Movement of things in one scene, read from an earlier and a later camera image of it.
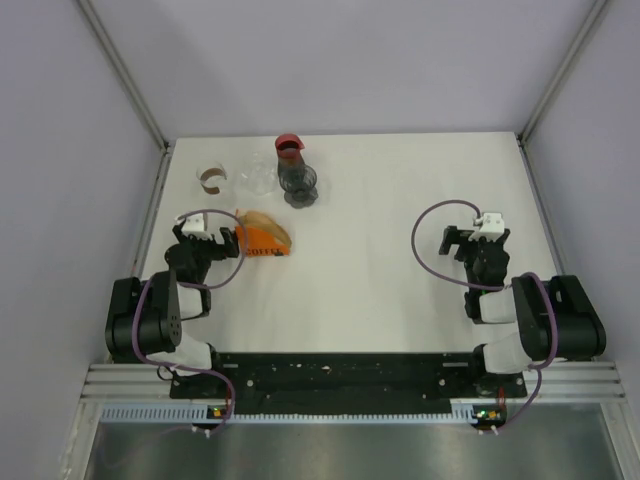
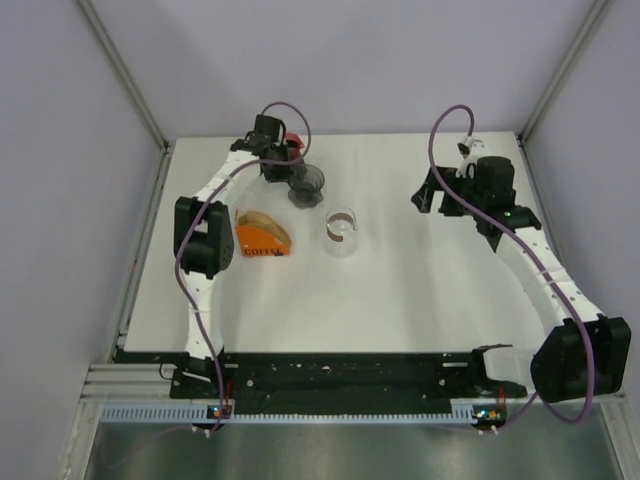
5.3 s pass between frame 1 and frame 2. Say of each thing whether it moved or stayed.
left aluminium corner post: stayed
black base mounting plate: stayed
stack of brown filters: stayed
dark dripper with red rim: stayed
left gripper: moved
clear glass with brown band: moved
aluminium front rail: stayed
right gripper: moved
